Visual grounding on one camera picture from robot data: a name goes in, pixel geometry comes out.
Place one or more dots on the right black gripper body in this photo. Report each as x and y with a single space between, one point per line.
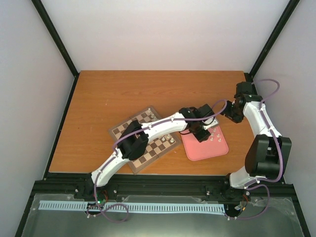
233 113

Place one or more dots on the pink rubber tray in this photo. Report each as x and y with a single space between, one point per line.
208 149

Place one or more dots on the wooden folding chess board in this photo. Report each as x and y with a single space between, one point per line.
155 149

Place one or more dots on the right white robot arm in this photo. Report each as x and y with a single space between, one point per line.
267 157

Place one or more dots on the light blue cable duct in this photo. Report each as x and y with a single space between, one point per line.
141 208

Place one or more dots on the black aluminium frame rail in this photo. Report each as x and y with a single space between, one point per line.
122 185

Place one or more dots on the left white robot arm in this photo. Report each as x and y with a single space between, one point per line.
134 140

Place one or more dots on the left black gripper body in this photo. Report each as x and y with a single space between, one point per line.
198 136

